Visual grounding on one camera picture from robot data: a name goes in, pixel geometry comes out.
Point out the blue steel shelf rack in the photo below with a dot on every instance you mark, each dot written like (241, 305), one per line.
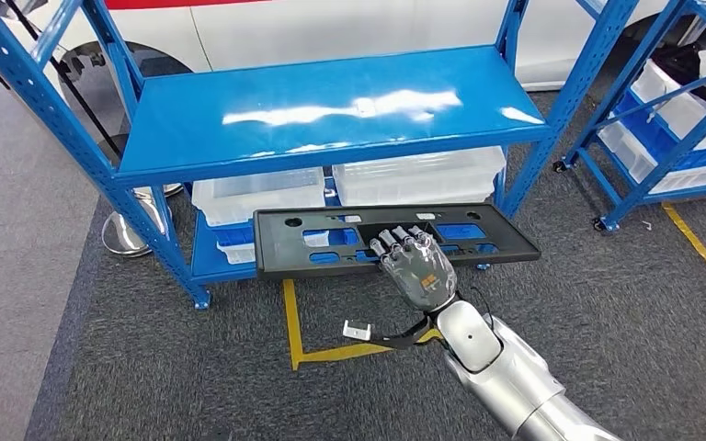
(176, 103)

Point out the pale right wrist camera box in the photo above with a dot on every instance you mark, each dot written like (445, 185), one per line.
(356, 330)

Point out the white car with red stripe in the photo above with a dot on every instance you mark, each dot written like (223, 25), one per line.
(328, 30)

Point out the yellow floor tape square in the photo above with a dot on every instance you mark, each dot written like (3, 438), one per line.
(292, 329)
(697, 245)

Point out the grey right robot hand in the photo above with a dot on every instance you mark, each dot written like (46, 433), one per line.
(420, 280)

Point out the black plastic frame part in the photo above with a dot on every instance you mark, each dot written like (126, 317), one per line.
(280, 249)

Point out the blue shelf rack with casters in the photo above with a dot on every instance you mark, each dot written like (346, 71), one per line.
(624, 204)

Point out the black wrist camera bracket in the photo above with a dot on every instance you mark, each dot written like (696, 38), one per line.
(405, 344)

